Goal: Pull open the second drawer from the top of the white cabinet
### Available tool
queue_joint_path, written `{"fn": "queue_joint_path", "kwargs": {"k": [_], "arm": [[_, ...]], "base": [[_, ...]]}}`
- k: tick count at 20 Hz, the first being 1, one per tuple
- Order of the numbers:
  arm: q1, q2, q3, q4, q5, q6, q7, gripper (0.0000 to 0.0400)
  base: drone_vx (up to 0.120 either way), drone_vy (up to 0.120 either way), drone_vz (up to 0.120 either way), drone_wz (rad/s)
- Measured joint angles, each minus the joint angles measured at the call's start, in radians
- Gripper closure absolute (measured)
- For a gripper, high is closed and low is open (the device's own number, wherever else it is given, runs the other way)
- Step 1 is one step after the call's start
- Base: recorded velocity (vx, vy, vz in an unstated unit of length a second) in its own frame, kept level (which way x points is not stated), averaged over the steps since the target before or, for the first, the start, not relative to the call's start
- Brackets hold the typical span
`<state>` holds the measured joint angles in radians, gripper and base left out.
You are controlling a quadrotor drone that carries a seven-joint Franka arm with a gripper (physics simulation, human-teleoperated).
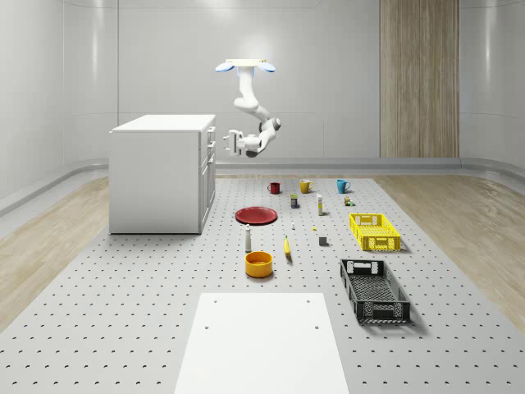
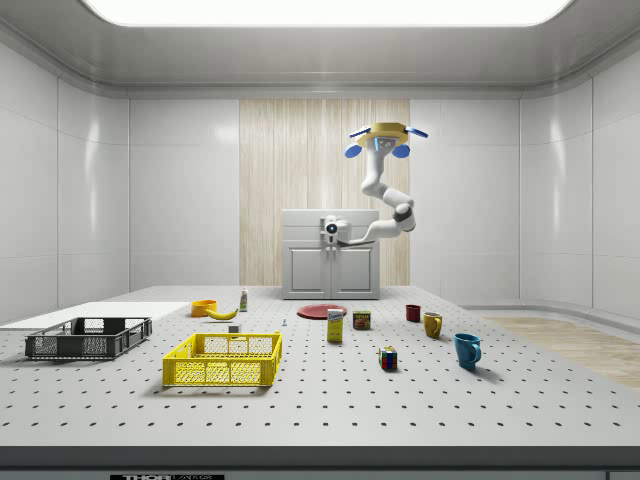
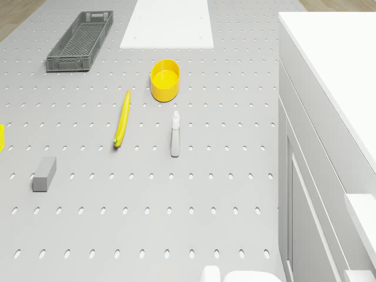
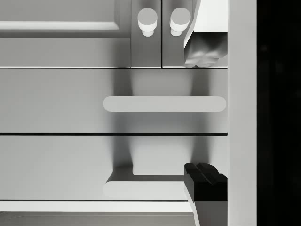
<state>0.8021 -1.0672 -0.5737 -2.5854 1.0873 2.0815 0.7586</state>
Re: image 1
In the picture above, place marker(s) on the red plate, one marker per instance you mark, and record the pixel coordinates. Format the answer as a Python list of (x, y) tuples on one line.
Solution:
[(256, 215)]

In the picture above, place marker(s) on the white cabinet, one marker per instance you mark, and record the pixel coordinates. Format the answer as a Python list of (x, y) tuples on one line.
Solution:
[(156, 180)]

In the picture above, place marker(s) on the banana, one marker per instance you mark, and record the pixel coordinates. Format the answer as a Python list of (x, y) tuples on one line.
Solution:
[(287, 246)]

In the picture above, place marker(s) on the flat-sided can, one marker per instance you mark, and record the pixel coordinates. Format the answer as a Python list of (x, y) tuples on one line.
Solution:
[(294, 202)]

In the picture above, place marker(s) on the small white bottle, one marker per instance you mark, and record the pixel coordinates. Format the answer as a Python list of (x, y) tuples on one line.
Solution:
[(248, 240)]

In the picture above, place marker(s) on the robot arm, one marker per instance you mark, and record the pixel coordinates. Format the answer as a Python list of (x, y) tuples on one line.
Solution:
[(247, 92)]

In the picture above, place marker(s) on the blue mug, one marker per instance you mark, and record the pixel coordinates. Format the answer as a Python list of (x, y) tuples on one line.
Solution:
[(342, 186)]

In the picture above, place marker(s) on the yellow mug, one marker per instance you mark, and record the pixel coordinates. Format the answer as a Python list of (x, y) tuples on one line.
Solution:
[(304, 187)]

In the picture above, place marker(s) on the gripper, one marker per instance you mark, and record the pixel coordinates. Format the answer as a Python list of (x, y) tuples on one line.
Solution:
[(234, 143)]

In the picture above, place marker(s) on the puzzle cube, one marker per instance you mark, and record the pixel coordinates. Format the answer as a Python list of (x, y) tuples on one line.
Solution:
[(348, 200)]

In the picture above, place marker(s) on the yellow bowl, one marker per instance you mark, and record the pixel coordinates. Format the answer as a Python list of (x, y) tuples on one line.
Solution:
[(258, 268)]

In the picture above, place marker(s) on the white board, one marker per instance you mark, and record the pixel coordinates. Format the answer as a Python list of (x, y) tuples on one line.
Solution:
[(262, 344)]

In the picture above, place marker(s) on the drone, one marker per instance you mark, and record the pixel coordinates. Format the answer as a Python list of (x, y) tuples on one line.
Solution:
[(246, 62)]

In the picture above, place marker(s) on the dark grey basket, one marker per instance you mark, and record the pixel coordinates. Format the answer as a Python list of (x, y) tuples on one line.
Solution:
[(348, 283)]

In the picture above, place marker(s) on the white and yellow carton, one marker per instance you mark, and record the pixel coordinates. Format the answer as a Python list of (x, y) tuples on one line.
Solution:
[(320, 205)]

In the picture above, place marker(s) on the grey cube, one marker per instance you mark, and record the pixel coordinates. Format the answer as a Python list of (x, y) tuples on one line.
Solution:
[(323, 241)]

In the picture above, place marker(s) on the red mug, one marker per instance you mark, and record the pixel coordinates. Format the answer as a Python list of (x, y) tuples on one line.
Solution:
[(275, 189)]

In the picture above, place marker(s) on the yellow basket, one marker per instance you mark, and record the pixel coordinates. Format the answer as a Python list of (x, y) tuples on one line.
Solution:
[(356, 230)]

